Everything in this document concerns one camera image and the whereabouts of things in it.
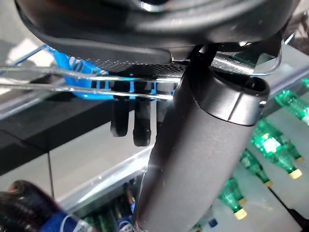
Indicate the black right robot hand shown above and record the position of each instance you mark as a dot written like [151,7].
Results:
[21,207]

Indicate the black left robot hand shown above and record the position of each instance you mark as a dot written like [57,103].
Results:
[198,145]

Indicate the dark Pepsi bottle blue cap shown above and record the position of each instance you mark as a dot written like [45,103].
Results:
[212,222]
[126,222]
[70,223]

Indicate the blue plastic shopping basket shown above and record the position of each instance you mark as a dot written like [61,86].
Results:
[72,65]

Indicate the green Sprite bottle yellow cap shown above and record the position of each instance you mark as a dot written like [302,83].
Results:
[294,106]
[305,82]
[253,166]
[231,195]
[272,145]

